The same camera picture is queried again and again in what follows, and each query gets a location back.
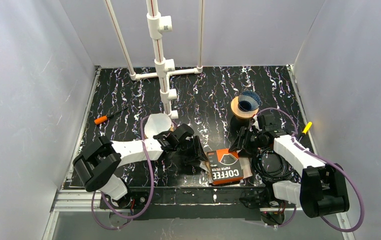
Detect coiled black cable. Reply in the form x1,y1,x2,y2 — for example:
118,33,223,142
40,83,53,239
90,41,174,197
251,147,302,185

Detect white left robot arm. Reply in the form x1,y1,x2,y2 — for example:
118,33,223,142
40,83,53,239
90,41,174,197
72,124,209,202

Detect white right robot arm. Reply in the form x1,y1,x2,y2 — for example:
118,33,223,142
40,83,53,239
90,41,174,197
229,114,350,218

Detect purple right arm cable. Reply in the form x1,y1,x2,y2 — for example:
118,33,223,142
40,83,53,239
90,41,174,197
251,107,366,233

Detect orange handled screwdriver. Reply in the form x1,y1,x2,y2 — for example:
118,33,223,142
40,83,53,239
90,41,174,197
93,107,128,125

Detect white PVC pipe stand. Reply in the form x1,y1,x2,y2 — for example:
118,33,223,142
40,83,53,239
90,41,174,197
104,0,205,120

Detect red and black carafe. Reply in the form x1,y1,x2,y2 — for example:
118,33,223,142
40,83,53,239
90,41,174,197
229,116,254,134

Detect white paper coffee filter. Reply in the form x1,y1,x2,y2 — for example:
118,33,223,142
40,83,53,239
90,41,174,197
143,113,172,138

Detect aluminium frame rail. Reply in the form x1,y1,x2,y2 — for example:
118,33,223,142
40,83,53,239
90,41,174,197
43,188,355,240

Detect orange coffee filter package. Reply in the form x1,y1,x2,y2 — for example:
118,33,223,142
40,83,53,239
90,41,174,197
199,148,253,186

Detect yellow marker pen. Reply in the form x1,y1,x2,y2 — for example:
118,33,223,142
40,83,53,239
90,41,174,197
301,121,313,136

